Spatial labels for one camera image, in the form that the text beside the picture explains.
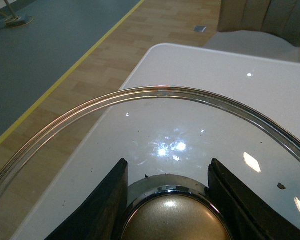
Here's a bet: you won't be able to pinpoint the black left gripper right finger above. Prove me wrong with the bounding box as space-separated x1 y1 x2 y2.
208 158 300 240

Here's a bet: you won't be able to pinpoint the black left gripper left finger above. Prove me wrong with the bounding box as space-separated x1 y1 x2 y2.
47 158 128 240

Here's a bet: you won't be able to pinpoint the glass pot lid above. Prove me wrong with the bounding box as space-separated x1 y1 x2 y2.
0 86 300 240

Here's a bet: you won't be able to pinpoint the left beige upholstered chair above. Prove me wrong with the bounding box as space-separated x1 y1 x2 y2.
203 0 300 63

